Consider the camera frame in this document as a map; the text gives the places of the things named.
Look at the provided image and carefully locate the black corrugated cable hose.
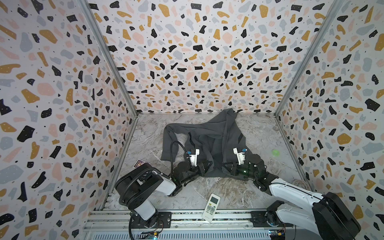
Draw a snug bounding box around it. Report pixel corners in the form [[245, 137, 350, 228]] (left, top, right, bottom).
[[118, 140, 193, 211]]

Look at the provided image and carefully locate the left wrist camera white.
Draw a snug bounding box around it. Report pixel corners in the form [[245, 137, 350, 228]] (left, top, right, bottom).
[[187, 149, 200, 167]]

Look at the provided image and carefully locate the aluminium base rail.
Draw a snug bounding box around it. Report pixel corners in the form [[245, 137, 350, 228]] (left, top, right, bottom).
[[82, 208, 301, 232]]

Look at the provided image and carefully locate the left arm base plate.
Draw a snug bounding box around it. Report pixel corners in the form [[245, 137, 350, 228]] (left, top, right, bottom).
[[131, 212, 172, 229]]

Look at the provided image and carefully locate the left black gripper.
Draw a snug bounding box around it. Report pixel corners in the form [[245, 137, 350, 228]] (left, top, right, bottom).
[[178, 161, 211, 186]]

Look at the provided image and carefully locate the small colourful card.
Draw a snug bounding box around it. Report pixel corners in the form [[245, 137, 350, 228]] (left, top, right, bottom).
[[134, 159, 146, 169]]

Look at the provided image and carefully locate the white perforated vent strip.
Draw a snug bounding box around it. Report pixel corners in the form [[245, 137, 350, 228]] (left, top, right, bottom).
[[89, 230, 271, 240]]

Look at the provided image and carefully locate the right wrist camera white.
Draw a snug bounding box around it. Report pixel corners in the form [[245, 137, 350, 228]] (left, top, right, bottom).
[[233, 148, 247, 165]]

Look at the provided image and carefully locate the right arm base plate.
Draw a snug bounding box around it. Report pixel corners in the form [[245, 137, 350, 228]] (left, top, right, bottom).
[[250, 210, 294, 228]]

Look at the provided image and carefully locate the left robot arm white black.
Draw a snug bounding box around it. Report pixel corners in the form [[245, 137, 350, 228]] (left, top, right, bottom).
[[115, 161, 213, 222]]

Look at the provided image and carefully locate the white remote control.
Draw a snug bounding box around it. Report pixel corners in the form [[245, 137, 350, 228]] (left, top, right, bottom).
[[202, 194, 221, 223]]

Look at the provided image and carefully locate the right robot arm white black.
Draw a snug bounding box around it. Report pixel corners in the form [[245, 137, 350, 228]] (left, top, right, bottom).
[[223, 162, 362, 240]]

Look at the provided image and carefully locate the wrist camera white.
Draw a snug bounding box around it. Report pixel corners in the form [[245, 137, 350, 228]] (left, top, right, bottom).
[[187, 149, 200, 167], [233, 148, 247, 165]]

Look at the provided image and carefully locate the dark grey zip jacket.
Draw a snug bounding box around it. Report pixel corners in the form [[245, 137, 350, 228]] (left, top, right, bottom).
[[161, 109, 263, 181]]

